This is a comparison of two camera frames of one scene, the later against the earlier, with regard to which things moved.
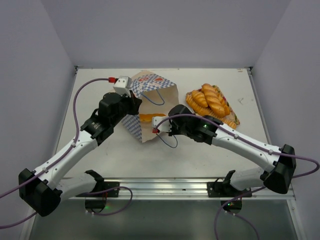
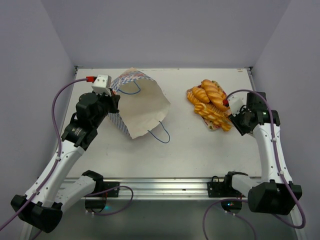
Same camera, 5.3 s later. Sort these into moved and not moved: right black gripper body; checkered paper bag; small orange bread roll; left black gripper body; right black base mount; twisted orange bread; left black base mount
Moved: small orange bread roll; left black gripper body; checkered paper bag; twisted orange bread; right black gripper body
Not moved: left black base mount; right black base mount
